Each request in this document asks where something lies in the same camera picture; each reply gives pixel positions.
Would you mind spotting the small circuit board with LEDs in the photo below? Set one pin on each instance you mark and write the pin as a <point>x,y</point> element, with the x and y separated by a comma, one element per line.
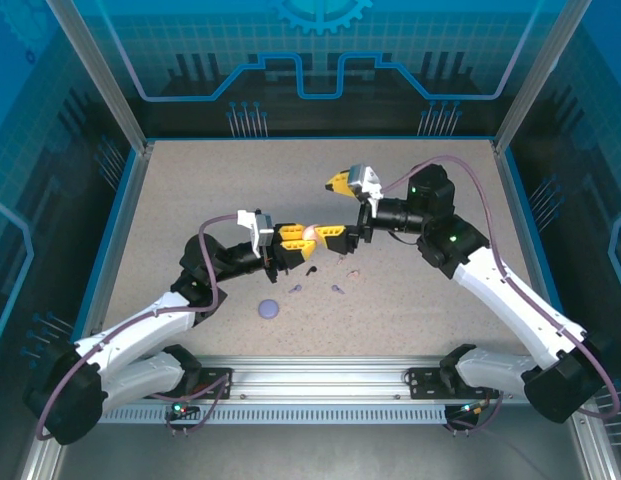
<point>180,410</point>
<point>470,408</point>

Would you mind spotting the purple earbud charging case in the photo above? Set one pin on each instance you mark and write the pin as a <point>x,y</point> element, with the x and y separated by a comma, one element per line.
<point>268,308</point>

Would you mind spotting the aluminium mounting rail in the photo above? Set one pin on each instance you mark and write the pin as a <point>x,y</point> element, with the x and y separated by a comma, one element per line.
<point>320,377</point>

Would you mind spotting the pink earbud charging case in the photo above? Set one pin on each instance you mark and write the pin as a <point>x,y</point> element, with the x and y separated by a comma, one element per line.
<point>310,233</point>

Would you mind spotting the purple earbud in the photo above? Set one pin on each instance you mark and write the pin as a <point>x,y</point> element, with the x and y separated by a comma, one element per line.
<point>336,289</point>
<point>296,288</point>

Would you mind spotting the black earbud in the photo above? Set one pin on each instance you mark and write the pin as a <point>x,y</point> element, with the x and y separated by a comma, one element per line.
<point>311,270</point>

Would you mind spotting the blue table edge strip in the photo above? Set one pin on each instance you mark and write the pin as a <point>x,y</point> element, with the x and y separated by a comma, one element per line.
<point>104,250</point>
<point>537,240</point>

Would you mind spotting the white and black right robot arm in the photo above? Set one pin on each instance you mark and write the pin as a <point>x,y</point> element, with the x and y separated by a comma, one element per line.
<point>515,305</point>

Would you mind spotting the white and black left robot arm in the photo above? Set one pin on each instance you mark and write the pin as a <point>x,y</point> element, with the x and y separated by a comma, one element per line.
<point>140,325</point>

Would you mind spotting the aluminium frame post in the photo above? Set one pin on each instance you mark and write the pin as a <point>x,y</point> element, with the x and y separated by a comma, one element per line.
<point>105,75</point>
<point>530,75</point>

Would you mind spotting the aluminium side rail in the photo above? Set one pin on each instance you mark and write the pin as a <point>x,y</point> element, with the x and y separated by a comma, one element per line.
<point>524,240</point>
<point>115,250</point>

